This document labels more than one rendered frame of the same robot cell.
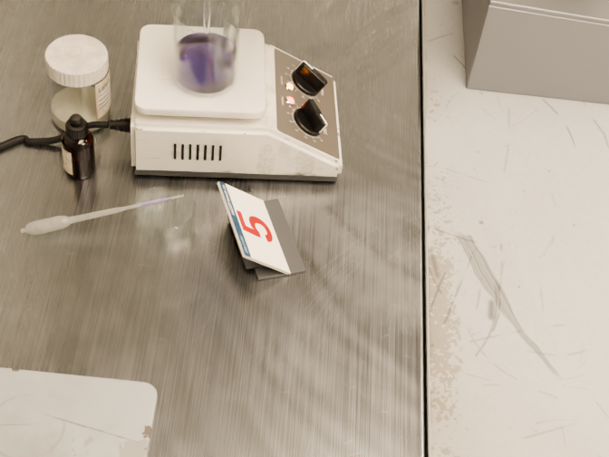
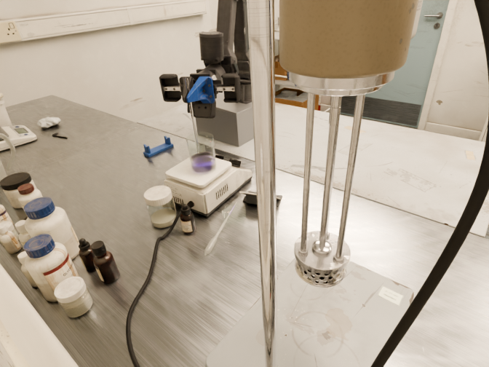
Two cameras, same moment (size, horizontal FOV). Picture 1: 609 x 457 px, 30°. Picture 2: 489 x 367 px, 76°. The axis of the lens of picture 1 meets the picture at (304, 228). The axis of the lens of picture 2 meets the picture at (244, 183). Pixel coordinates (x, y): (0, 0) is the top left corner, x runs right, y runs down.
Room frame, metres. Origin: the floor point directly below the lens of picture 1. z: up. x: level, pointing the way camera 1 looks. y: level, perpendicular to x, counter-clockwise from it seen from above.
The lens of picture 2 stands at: (0.27, 0.52, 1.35)
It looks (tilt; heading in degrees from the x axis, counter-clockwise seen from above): 32 degrees down; 314
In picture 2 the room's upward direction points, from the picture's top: 4 degrees counter-clockwise
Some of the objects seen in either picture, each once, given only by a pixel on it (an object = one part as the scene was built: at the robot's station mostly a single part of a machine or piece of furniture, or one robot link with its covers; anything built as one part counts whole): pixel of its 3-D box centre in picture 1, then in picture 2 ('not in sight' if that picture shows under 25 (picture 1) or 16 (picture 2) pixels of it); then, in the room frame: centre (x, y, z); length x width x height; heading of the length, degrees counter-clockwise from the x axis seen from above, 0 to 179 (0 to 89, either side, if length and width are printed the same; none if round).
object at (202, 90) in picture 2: not in sight; (200, 95); (0.79, 0.09, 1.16); 0.07 x 0.04 x 0.06; 119
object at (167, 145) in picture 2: not in sight; (158, 145); (1.14, 0.02, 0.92); 0.10 x 0.03 x 0.04; 89
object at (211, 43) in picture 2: not in sight; (217, 57); (0.89, -0.06, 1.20); 0.11 x 0.08 x 0.12; 115
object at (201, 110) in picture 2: not in sight; (203, 104); (0.85, 0.04, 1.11); 0.07 x 0.06 x 0.07; 26
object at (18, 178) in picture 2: not in sight; (20, 190); (1.18, 0.42, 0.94); 0.07 x 0.07 x 0.07
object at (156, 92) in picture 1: (201, 70); (199, 169); (0.81, 0.12, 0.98); 0.12 x 0.12 x 0.01; 8
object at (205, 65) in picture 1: (206, 46); (203, 154); (0.79, 0.11, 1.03); 0.07 x 0.06 x 0.08; 3
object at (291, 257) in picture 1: (261, 227); (261, 194); (0.68, 0.04, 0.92); 0.09 x 0.06 x 0.04; 23
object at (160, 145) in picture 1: (227, 105); (207, 179); (0.81, 0.09, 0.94); 0.22 x 0.13 x 0.08; 98
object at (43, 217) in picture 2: not in sight; (51, 230); (0.89, 0.44, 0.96); 0.07 x 0.07 x 0.13
